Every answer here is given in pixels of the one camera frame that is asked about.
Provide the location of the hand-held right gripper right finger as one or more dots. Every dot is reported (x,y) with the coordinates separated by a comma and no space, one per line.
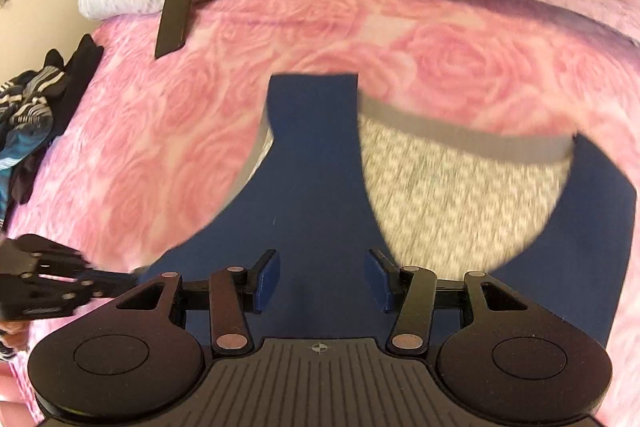
(378,281)

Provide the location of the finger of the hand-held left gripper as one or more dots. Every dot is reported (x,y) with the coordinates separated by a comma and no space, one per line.
(47,254)
(107,283)

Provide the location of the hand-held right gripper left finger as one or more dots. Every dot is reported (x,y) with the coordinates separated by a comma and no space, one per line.
(265,281)

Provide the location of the blue sleeveless garment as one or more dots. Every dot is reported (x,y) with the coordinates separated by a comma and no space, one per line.
(320,187)

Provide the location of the navy thin-striped shirt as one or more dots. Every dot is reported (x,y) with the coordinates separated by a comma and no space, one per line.
(30,97)

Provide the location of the black garment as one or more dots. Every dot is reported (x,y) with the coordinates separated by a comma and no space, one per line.
(75,72)

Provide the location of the pink floral bed blanket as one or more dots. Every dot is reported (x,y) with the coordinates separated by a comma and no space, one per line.
(450,72)

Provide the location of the black smartphone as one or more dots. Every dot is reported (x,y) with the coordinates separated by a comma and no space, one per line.
(175,17)

